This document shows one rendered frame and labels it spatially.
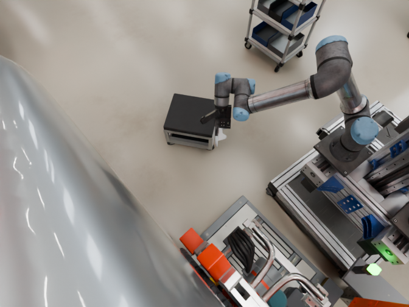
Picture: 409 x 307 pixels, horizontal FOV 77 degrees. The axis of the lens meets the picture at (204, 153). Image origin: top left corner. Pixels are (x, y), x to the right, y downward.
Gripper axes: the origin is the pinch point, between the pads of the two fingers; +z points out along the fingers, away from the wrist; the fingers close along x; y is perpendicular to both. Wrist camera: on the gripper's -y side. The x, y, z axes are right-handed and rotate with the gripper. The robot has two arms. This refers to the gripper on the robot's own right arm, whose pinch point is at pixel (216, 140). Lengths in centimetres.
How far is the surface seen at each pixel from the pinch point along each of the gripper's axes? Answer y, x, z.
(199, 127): -16, 61, 17
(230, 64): 7, 161, -14
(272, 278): 27, -55, 34
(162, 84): -61, 135, 2
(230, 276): 9, -69, 18
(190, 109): -24, 73, 7
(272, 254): 25, -55, 21
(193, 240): -7, -45, 28
